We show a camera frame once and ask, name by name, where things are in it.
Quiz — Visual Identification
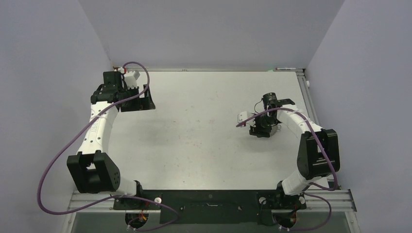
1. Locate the red white marker pen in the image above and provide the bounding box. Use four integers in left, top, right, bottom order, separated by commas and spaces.
275, 67, 297, 71

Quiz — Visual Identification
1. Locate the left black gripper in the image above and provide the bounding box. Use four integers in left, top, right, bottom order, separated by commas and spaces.
119, 84, 155, 112

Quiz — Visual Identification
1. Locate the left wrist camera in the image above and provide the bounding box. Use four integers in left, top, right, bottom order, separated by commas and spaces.
124, 70, 140, 89

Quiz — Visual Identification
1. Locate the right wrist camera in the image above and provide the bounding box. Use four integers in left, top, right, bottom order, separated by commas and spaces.
237, 111, 253, 124

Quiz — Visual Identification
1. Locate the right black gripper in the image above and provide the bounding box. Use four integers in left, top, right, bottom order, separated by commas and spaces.
249, 112, 277, 136

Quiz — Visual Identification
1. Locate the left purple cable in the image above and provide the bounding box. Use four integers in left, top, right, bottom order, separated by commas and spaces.
37, 61, 181, 232

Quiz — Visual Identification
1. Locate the purple cable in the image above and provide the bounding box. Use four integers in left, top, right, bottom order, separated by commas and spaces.
37, 61, 181, 232
236, 107, 339, 232

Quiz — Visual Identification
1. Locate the aluminium frame rail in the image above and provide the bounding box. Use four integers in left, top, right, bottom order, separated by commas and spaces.
296, 69, 357, 213

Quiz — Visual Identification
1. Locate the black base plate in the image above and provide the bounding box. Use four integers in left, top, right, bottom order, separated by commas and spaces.
113, 190, 307, 225

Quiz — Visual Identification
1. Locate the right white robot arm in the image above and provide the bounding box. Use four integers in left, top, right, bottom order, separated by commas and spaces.
245, 92, 340, 208

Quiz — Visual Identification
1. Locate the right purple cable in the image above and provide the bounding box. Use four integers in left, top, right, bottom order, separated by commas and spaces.
236, 107, 339, 232

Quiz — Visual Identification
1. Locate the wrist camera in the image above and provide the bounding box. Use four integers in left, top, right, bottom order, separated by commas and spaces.
124, 70, 140, 89
237, 111, 253, 124

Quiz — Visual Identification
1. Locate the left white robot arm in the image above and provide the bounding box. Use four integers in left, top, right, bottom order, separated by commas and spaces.
67, 70, 155, 209

